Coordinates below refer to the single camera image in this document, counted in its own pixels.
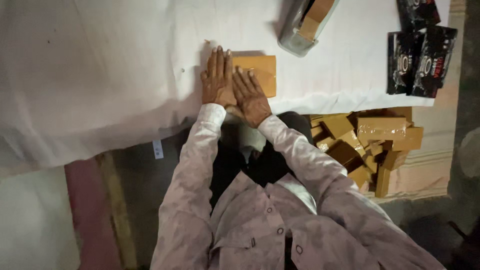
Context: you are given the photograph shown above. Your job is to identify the person's left hand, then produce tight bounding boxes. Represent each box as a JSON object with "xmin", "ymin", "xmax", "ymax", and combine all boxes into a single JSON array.
[{"xmin": 200, "ymin": 46, "xmax": 238, "ymax": 109}]

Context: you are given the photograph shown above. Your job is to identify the person's right hand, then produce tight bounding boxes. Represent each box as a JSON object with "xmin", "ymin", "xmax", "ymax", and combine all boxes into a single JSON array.
[{"xmin": 225, "ymin": 67, "xmax": 273, "ymax": 129}]

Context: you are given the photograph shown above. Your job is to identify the brown taped parcel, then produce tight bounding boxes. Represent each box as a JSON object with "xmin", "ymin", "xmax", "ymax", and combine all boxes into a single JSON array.
[{"xmin": 232, "ymin": 55, "xmax": 277, "ymax": 98}]

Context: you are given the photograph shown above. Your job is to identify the dark trousers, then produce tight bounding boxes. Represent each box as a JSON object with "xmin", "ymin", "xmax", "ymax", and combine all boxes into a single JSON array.
[{"xmin": 209, "ymin": 111, "xmax": 314, "ymax": 212}]

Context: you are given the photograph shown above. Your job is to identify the grey tape dispenser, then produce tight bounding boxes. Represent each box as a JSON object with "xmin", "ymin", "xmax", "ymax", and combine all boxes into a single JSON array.
[{"xmin": 277, "ymin": 0, "xmax": 341, "ymax": 58}]

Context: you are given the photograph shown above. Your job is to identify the small white label tag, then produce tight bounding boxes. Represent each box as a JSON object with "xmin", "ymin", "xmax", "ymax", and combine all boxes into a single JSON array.
[{"xmin": 152, "ymin": 139, "xmax": 165, "ymax": 160}]

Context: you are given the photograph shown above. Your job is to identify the white table sheet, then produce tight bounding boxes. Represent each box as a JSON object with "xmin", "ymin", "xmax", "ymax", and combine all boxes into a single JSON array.
[{"xmin": 0, "ymin": 0, "xmax": 451, "ymax": 170}]

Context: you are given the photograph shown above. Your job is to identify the brown packing tape roll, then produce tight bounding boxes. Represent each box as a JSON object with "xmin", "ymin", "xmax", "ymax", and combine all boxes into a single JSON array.
[{"xmin": 298, "ymin": 0, "xmax": 337, "ymax": 42}]

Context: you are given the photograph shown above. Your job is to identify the pile of brown wrapped parcels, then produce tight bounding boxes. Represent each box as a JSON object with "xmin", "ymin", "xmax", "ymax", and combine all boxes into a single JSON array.
[{"xmin": 309, "ymin": 106, "xmax": 425, "ymax": 199}]

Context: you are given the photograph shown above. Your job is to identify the pale patterned shirt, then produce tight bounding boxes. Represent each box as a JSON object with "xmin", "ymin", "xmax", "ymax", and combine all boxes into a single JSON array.
[{"xmin": 150, "ymin": 103, "xmax": 448, "ymax": 270}]

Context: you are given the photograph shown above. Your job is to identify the black printed packet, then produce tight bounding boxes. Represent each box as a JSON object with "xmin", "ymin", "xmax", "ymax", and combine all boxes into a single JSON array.
[
  {"xmin": 386, "ymin": 31, "xmax": 427, "ymax": 95},
  {"xmin": 411, "ymin": 25, "xmax": 458, "ymax": 99},
  {"xmin": 396, "ymin": 0, "xmax": 442, "ymax": 33}
]

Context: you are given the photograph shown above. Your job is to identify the red wooden post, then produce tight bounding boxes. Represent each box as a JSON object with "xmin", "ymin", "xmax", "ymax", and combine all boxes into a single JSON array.
[{"xmin": 64, "ymin": 157, "xmax": 125, "ymax": 270}]

